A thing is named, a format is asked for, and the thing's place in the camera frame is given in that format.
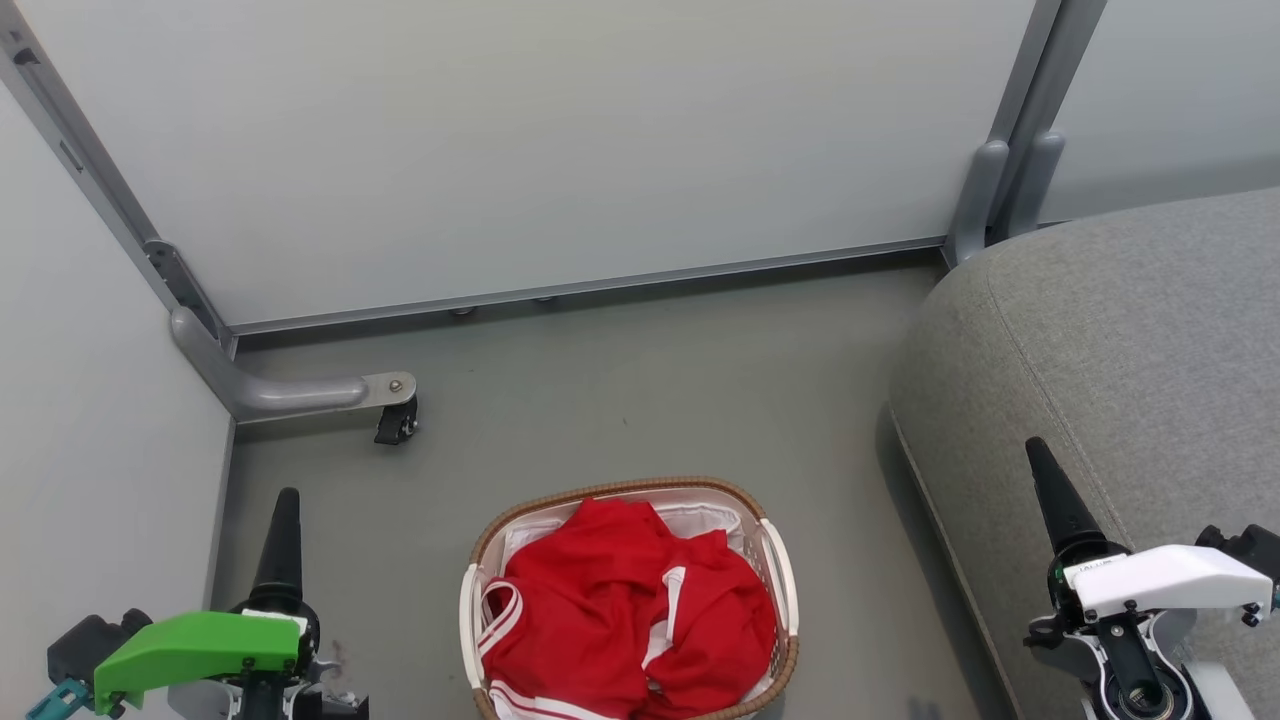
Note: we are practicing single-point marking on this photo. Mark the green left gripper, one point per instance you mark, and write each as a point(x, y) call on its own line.
point(200, 645)

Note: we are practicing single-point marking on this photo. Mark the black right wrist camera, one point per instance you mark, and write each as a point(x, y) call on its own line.
point(1245, 555)

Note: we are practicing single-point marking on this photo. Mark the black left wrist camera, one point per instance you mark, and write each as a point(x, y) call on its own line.
point(90, 645)

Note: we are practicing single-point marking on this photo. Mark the grey partition foot with plate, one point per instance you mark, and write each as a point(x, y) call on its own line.
point(280, 392)

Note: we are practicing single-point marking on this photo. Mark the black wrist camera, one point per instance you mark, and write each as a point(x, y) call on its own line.
point(1245, 555)
point(90, 645)

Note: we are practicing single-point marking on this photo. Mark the grey partition post with bracket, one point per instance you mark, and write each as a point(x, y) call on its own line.
point(100, 180)

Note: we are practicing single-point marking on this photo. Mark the grey aluminium partition rail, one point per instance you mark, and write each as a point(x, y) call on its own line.
point(600, 283)

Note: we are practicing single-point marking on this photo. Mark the grey fabric sofa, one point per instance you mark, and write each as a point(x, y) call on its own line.
point(1120, 400)

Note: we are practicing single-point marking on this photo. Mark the black caster wheel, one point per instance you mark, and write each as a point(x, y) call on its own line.
point(396, 424)

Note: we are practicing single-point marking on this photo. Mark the white basket liner cloth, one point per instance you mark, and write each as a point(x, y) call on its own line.
point(700, 520)

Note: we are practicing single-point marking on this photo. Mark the red and white garment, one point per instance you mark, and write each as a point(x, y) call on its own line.
point(600, 610)

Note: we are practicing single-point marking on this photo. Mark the grey double partition post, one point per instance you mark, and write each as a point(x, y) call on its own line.
point(1045, 70)

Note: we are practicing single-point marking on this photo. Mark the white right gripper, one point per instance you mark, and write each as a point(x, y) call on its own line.
point(1160, 585)

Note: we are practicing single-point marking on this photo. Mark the white wicker-rim laundry basket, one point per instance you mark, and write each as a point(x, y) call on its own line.
point(775, 590)

